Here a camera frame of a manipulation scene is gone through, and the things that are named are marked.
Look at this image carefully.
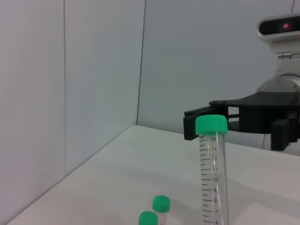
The silver robot head camera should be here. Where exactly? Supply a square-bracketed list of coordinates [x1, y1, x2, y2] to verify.
[257, 15, 300, 54]

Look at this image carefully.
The silver robot head mount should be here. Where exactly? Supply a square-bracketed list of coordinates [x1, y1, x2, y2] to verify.
[255, 52, 300, 94]

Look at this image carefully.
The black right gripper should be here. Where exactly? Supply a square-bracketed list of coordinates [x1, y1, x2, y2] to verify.
[183, 92, 300, 151]

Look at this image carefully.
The clear test tube green cap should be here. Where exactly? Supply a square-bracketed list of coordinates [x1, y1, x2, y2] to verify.
[152, 195, 171, 225]
[195, 114, 229, 225]
[138, 210, 159, 225]

